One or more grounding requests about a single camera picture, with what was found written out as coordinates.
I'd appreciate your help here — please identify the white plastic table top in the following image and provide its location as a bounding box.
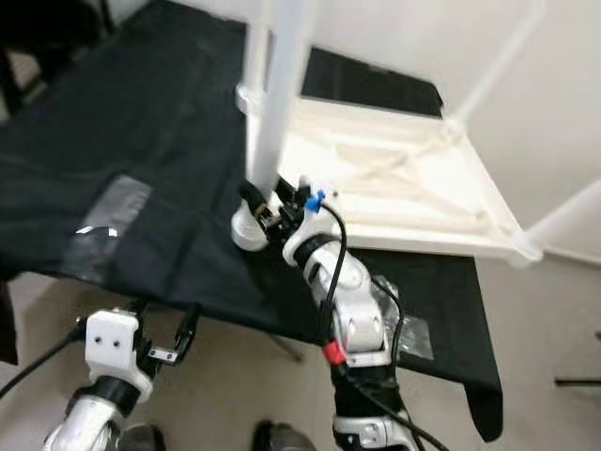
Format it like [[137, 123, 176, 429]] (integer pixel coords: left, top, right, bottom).
[[235, 83, 547, 271]]

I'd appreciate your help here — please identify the clear tape patch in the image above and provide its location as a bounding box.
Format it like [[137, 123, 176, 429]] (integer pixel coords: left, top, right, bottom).
[[61, 174, 156, 285], [371, 282, 435, 365]]

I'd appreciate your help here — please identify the grey robot left foot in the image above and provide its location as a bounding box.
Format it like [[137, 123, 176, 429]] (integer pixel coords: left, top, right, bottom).
[[122, 425, 167, 451]]

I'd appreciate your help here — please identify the grey robot foot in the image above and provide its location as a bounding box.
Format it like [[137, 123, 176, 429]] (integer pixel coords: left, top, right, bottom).
[[254, 421, 322, 451], [122, 425, 167, 451]]

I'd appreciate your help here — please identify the grey robot right foot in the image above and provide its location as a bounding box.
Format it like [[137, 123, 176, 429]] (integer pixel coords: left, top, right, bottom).
[[254, 421, 322, 451]]

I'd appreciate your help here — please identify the black cloth cover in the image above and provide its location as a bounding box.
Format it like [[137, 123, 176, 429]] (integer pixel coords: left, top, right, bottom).
[[0, 0, 506, 444]]

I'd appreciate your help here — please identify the black tripod stand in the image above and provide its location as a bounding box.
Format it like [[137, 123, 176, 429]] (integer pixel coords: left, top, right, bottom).
[[554, 375, 601, 389]]

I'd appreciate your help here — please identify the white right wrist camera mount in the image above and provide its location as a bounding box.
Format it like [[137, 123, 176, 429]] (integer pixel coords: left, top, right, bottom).
[[282, 177, 346, 268]]

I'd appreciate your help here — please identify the red cable clip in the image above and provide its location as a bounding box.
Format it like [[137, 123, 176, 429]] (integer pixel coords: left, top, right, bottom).
[[321, 340, 348, 367]]

